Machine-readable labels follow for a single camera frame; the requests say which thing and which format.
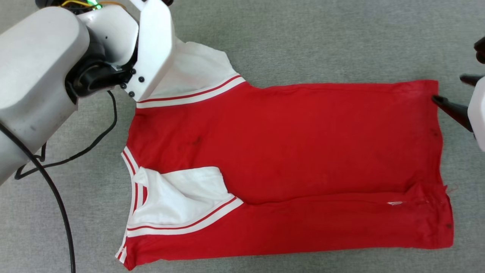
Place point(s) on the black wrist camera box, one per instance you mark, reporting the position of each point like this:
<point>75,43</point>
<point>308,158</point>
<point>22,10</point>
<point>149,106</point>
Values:
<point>168,2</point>
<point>480,49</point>

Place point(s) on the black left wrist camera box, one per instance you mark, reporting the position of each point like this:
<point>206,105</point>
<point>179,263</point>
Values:
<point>168,2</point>

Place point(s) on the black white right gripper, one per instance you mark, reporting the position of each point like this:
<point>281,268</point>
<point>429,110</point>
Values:
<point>478,113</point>

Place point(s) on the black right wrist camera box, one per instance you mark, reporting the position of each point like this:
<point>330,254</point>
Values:
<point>480,49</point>

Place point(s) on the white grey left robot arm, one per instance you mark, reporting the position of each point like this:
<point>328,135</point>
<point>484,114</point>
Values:
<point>38,49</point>

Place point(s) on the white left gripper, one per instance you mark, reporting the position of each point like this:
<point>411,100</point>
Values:
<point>155,45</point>

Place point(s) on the red and white shirt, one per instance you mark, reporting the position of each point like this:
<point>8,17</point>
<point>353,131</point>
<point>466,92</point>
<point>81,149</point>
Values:
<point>303,144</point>

